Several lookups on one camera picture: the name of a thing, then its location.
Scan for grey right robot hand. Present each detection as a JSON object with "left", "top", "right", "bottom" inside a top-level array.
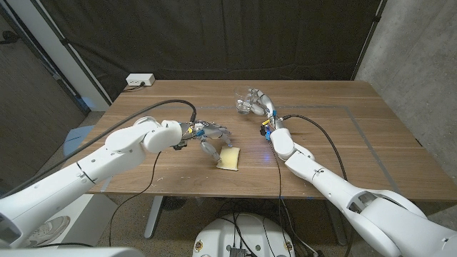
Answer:
[{"left": 244, "top": 88, "right": 286, "bottom": 130}]

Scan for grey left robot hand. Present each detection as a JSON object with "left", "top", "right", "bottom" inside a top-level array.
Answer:
[{"left": 178, "top": 120, "right": 233, "bottom": 162}]

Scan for clear glass cup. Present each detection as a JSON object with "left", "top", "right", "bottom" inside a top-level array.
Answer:
[{"left": 233, "top": 85, "right": 256, "bottom": 115}]

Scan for yellow sponge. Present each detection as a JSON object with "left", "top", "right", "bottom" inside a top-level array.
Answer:
[{"left": 216, "top": 146, "right": 241, "bottom": 172}]

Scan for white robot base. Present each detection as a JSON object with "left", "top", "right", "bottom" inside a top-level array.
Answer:
[{"left": 192, "top": 213, "right": 296, "bottom": 257}]

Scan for white power strip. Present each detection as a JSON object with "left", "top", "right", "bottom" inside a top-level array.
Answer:
[{"left": 125, "top": 73, "right": 156, "bottom": 87}]

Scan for black backdrop curtain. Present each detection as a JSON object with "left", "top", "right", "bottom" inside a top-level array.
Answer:
[{"left": 39, "top": 0, "right": 383, "bottom": 103}]

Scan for grey table leg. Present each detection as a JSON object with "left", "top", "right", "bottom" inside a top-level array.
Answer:
[
  {"left": 324, "top": 205, "right": 348, "bottom": 246},
  {"left": 144, "top": 195, "right": 165, "bottom": 239}
]

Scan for black backdrop stand pole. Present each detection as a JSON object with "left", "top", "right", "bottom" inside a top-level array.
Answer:
[
  {"left": 351, "top": 0, "right": 388, "bottom": 81},
  {"left": 37, "top": 0, "right": 114, "bottom": 106}
]

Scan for light blue stool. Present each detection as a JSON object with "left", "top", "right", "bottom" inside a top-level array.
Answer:
[{"left": 63, "top": 124, "right": 96, "bottom": 158}]

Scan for white flat floor board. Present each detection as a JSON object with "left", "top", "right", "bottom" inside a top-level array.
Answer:
[{"left": 53, "top": 194, "right": 119, "bottom": 247}]

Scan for white pillar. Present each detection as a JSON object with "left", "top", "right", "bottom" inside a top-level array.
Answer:
[{"left": 6, "top": 0, "right": 111, "bottom": 112}]

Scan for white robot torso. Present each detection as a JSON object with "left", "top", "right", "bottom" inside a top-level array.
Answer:
[{"left": 0, "top": 247, "right": 146, "bottom": 257}]

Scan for grey white sneaker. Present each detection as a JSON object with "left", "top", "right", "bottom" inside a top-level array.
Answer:
[{"left": 21, "top": 215, "right": 71, "bottom": 248}]

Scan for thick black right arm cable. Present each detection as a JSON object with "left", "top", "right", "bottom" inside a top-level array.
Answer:
[{"left": 281, "top": 114, "right": 354, "bottom": 257}]

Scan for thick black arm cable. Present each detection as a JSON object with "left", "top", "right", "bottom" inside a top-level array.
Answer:
[
  {"left": 281, "top": 114, "right": 354, "bottom": 257},
  {"left": 0, "top": 99, "right": 198, "bottom": 199}
]

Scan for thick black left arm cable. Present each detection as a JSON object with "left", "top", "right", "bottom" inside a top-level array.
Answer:
[{"left": 0, "top": 99, "right": 198, "bottom": 199}]

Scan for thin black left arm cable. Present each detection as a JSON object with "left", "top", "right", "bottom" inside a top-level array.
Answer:
[{"left": 107, "top": 150, "right": 162, "bottom": 248}]

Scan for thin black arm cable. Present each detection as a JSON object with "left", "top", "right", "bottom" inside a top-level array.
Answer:
[
  {"left": 269, "top": 141, "right": 288, "bottom": 256},
  {"left": 107, "top": 150, "right": 162, "bottom": 248}
]

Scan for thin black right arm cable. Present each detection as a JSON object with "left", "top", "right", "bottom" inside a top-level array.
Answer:
[{"left": 269, "top": 141, "right": 288, "bottom": 256}]

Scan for black power cable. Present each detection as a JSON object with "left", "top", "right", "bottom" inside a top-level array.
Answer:
[{"left": 121, "top": 82, "right": 146, "bottom": 94}]

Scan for black door handle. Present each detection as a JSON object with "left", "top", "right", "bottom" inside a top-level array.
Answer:
[{"left": 0, "top": 31, "right": 21, "bottom": 46}]

